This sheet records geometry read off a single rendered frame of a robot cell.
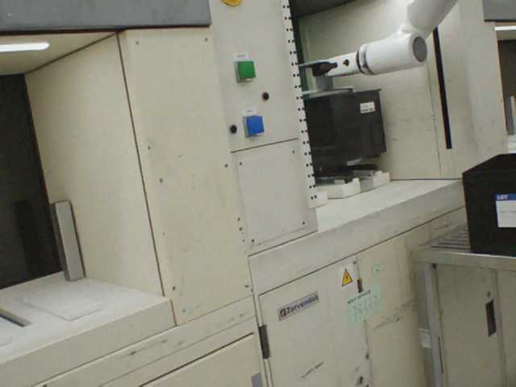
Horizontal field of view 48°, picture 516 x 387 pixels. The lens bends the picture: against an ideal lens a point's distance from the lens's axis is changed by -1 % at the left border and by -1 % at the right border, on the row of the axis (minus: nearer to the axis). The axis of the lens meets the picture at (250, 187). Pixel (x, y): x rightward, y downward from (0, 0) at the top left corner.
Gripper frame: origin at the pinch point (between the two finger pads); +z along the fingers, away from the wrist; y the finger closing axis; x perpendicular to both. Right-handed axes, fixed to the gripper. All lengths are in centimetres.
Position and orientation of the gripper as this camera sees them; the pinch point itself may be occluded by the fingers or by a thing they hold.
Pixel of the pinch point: (322, 69)
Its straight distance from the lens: 167.7
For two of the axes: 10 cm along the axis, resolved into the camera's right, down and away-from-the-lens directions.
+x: -1.5, -9.8, -1.2
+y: 7.5, -1.9, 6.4
